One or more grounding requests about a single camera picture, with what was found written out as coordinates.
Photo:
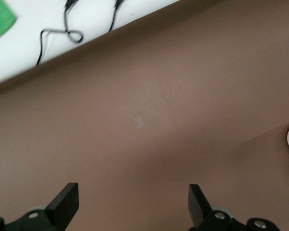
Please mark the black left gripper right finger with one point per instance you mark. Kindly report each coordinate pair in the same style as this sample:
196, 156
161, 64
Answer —
200, 207

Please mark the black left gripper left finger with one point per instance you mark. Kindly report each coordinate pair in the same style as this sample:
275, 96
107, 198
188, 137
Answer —
60, 207

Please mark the small clear tape patch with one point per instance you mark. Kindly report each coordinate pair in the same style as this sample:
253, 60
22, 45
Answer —
139, 121

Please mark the green sheet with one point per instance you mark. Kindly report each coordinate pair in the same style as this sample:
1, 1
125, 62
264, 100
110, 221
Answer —
0, 19

